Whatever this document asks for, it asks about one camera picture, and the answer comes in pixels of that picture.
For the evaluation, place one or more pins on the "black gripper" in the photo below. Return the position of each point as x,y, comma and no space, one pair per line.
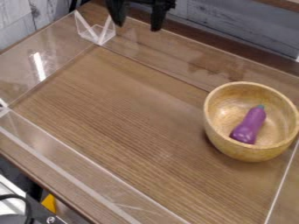
116,8

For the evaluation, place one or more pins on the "purple toy eggplant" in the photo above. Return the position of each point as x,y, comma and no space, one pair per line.
245,131

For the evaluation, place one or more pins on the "clear acrylic barrier wall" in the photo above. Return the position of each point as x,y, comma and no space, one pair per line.
101,123

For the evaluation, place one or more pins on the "clear acrylic corner bracket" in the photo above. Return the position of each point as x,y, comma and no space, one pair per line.
99,34

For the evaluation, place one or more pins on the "light wooden bowl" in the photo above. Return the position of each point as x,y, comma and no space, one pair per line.
224,109

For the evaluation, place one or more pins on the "yellow black device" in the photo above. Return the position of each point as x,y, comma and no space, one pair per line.
48,210

